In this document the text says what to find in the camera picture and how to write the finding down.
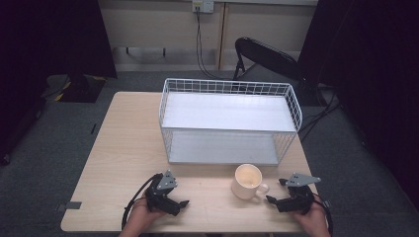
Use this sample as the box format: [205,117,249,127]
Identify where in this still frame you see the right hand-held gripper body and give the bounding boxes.
[276,173,322,215]

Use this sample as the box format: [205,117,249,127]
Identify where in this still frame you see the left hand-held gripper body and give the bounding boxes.
[144,169,182,217]

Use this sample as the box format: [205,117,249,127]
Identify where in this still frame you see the person's left hand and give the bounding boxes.
[126,197,166,232]

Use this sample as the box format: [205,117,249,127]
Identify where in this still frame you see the person's right hand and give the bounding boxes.
[291,200,328,232]

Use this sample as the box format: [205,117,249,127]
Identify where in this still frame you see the white cup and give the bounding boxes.
[230,163,270,200]

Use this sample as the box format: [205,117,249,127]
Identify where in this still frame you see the grey tape strip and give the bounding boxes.
[55,200,83,212]

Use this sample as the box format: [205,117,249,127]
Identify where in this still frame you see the black chair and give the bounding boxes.
[232,37,301,82]

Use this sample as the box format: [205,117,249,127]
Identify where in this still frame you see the black stand base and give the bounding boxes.
[58,73,107,104]

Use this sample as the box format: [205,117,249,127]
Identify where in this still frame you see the black curtain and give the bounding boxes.
[0,0,119,166]
[296,0,419,213]

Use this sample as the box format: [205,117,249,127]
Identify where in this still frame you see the right hand-held gripper black cable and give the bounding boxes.
[311,193,334,237]

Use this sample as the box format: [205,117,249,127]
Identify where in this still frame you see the black floor cables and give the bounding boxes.
[296,82,343,143]

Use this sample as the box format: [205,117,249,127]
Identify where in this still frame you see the white wire shelf rack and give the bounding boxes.
[158,77,303,167]

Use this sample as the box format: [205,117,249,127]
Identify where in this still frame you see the black cable from wall socket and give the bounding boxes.
[195,9,233,81]

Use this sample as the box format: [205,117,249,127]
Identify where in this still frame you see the wooden wall strip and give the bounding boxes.
[214,2,229,71]

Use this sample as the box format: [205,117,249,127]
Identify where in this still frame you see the white wall socket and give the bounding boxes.
[192,0,215,15]

